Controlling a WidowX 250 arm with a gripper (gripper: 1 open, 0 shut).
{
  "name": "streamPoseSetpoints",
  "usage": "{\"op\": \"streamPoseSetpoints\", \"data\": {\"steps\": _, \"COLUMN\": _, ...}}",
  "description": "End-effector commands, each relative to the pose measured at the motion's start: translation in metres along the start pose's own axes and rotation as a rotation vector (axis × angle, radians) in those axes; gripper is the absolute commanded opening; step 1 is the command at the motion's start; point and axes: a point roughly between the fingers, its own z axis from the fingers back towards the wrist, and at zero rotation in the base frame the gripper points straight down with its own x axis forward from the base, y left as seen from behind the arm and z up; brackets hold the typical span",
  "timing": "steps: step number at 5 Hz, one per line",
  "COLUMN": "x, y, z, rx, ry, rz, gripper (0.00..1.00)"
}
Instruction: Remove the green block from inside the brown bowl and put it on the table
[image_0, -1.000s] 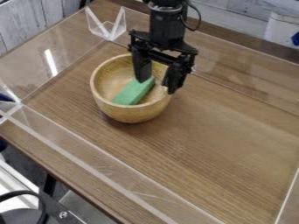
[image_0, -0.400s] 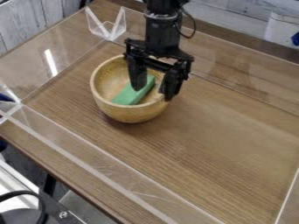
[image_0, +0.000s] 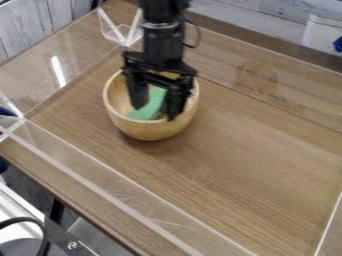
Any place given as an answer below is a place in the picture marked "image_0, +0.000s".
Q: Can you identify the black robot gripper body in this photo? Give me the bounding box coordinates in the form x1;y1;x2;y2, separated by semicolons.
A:
121;49;197;90

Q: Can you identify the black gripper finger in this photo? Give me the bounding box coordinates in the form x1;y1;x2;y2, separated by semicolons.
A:
160;82;193;121
122;70;148;109

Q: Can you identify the green rectangular block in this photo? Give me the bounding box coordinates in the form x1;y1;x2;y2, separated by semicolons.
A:
128;87;165;121

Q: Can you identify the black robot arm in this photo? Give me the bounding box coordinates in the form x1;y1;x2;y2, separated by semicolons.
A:
121;0;198;120

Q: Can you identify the brown wooden bowl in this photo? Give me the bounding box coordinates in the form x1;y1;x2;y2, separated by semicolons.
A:
102;71;200;141

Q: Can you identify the white cylindrical container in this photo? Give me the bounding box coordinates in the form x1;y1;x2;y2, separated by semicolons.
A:
301;13;342;57

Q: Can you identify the black table leg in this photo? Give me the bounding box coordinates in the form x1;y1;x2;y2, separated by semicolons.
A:
49;199;65;224

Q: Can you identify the clear acrylic enclosure wall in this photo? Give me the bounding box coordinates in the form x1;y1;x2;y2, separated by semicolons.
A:
0;0;342;256

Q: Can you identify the black cable loop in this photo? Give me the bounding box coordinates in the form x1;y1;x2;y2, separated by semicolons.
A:
0;216;50;256

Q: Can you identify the grey metal bracket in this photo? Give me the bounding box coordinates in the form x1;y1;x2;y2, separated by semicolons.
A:
43;219;98;256

